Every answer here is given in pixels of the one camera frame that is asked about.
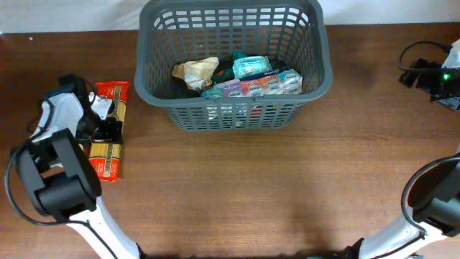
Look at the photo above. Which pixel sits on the Kleenex tissue multipack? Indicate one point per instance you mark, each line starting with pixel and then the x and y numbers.
pixel 274 82

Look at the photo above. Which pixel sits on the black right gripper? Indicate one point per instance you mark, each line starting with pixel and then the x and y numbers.
pixel 432 69

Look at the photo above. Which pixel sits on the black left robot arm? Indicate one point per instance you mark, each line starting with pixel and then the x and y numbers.
pixel 56 173

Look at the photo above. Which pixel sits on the grey plastic basket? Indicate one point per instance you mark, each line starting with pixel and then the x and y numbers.
pixel 174 32

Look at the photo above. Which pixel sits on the beige brown pouch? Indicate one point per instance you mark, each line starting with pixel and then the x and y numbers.
pixel 197 74

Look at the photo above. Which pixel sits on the San Remo spaghetti packet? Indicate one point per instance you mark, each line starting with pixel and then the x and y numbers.
pixel 105 157

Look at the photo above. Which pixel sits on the light blue tissue pack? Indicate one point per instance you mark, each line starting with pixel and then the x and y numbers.
pixel 250 66

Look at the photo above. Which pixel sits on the green coffee snack bag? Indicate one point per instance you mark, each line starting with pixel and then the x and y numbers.
pixel 224 71

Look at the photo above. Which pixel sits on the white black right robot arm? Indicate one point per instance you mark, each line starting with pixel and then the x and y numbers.
pixel 430 199

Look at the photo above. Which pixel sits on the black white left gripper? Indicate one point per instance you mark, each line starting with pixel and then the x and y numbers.
pixel 114 132

